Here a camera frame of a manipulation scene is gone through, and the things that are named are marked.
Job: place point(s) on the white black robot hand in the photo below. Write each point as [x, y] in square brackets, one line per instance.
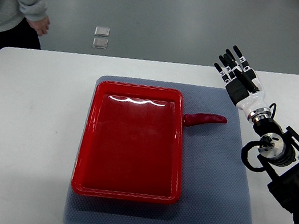
[240, 89]

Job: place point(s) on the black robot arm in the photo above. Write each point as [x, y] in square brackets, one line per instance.
[276, 152]

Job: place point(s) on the red chili pepper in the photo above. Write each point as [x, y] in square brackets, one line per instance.
[202, 118]

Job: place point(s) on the red plastic tray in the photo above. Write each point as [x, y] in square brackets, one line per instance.
[132, 144]

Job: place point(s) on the person's hand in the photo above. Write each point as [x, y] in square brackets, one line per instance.
[41, 26]

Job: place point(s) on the grey mesh mat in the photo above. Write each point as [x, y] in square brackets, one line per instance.
[214, 182]

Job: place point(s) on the lower metal floor plate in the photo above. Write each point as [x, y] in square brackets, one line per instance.
[100, 43]

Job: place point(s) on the metal floor plate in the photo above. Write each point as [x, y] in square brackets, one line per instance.
[102, 31]
[100, 43]

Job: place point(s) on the upper metal floor plate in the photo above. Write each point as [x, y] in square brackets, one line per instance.
[102, 31]

